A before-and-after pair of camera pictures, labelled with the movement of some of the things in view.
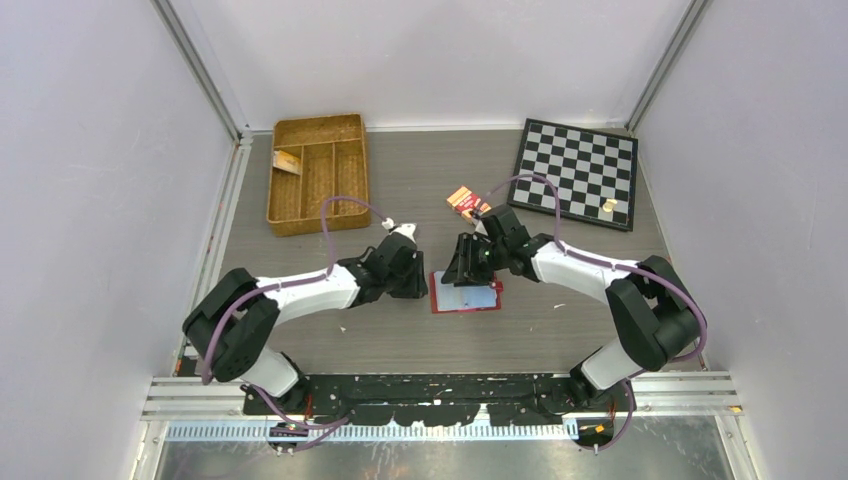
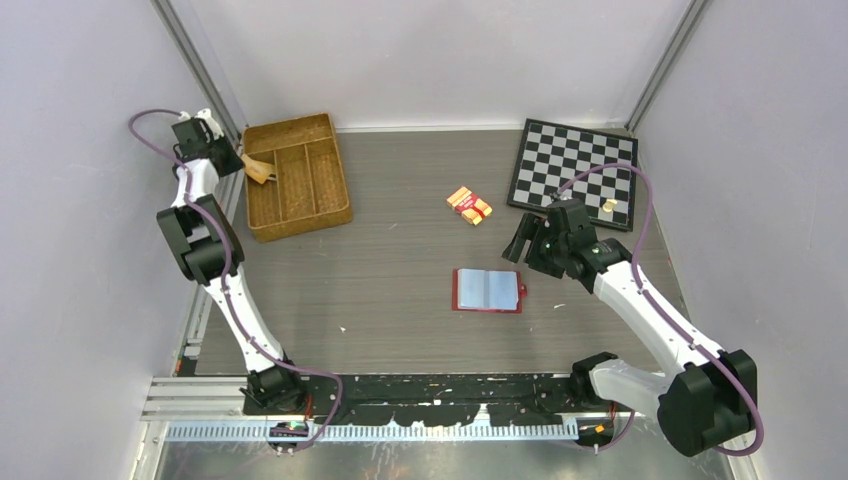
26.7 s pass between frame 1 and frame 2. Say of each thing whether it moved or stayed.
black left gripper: moved
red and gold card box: stayed
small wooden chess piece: stayed
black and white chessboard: stayed
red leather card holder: moved
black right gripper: moved
